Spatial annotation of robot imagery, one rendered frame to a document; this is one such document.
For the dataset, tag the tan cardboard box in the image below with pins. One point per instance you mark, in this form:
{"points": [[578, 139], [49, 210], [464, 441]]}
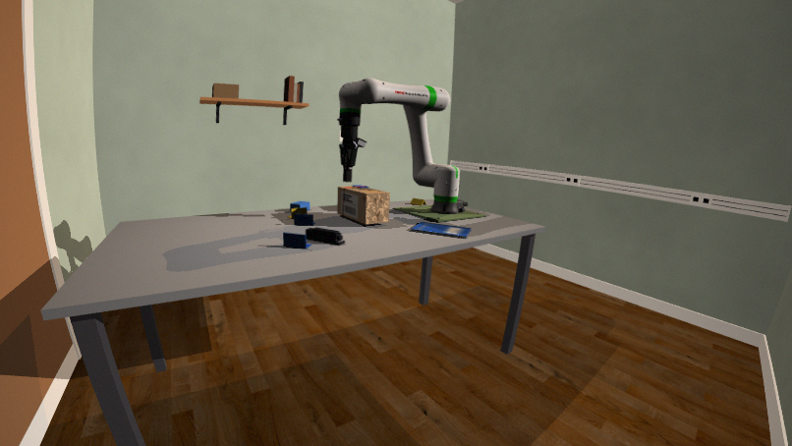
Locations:
{"points": [[364, 205]]}

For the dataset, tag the blue notebook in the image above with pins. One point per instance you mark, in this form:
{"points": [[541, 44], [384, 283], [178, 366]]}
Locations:
{"points": [[443, 230]]}

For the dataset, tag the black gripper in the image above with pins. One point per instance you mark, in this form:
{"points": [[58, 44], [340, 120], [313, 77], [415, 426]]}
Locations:
{"points": [[349, 135]]}

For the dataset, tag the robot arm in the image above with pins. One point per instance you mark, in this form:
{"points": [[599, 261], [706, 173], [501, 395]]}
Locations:
{"points": [[419, 98]]}

